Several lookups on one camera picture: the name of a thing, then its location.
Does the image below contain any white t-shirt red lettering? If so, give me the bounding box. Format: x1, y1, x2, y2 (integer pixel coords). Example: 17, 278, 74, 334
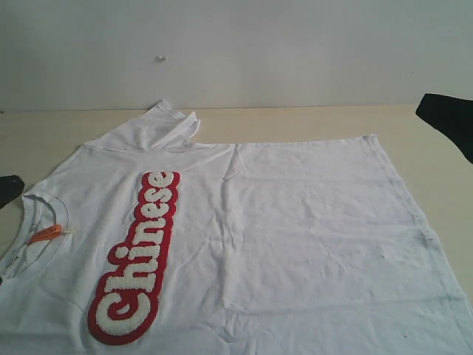
1, 101, 472, 354

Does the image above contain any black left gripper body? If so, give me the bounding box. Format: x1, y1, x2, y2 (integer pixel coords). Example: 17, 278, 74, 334
0, 175, 25, 209

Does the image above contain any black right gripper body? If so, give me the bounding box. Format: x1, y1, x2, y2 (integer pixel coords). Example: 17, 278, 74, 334
415, 93, 473, 163

